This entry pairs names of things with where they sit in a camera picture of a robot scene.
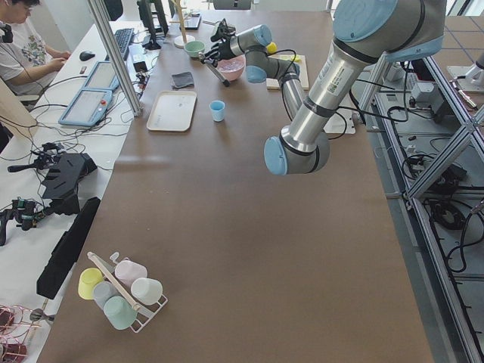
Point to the mint cup on rack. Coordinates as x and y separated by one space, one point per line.
119 312

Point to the steel muddler black tip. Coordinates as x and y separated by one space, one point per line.
210 66

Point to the whole yellow lemon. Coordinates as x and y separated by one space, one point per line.
272 48

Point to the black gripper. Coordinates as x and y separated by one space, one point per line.
224 48

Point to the light blue plastic cup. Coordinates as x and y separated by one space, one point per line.
217 109

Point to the wooden cup rack stand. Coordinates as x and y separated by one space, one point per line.
184 38

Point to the white cup on rack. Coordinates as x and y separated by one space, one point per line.
148 291

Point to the mint green bowl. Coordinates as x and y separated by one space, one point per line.
193 48

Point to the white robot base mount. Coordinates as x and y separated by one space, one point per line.
340 122

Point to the blue teach pendant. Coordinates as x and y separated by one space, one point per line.
87 108
102 77

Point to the pink bowl of ice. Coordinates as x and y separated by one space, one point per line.
232 69

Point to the grey cup on rack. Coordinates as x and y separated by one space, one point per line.
102 292

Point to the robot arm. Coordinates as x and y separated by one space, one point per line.
364 31
253 45

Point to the grey folded cloth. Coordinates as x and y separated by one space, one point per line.
182 80

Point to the pink cup on rack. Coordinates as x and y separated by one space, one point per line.
128 271

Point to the beige rabbit serving tray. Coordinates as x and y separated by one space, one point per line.
172 111

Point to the black keyboard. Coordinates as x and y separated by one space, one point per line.
123 39

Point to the yellow cup on rack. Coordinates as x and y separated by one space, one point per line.
88 279

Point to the white wire cup rack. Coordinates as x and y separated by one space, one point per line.
144 313

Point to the seated person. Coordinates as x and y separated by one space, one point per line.
28 64

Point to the black computer mouse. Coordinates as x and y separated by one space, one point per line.
86 55

